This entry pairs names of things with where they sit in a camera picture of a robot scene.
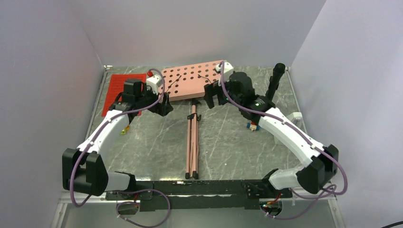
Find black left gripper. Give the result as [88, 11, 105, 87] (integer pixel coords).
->
[136, 83, 173, 116]

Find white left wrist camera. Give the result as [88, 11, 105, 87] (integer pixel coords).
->
[146, 71, 163, 95]

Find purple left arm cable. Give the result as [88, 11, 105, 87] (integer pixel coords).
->
[69, 68, 172, 228]

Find black recorder on round base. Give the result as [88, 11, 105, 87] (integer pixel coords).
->
[266, 63, 286, 100]

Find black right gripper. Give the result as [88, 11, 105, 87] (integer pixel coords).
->
[204, 77, 243, 109]

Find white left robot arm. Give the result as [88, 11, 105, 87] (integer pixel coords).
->
[62, 75, 173, 200]

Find red blue toy block car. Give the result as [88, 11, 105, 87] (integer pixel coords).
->
[247, 122, 259, 131]

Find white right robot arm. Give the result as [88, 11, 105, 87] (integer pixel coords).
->
[204, 72, 339, 197]

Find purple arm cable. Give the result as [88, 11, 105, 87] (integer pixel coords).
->
[219, 61, 349, 220]
[69, 68, 172, 228]

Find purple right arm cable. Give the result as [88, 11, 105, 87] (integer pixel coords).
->
[219, 61, 349, 220]

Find yellow green orange toy block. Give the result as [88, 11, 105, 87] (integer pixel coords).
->
[120, 125, 130, 135]

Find red sheet music page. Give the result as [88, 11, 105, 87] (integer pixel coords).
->
[101, 73, 146, 117]

